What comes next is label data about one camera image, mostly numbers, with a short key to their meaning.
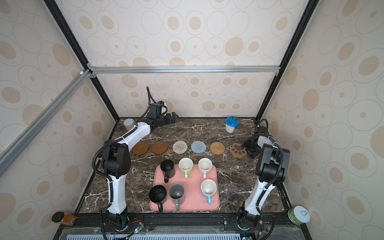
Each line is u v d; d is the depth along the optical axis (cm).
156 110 77
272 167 52
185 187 81
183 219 75
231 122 105
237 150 100
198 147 103
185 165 89
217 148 103
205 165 88
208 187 81
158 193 81
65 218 69
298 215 72
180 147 103
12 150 52
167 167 89
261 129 84
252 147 85
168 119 88
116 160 55
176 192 81
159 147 103
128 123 109
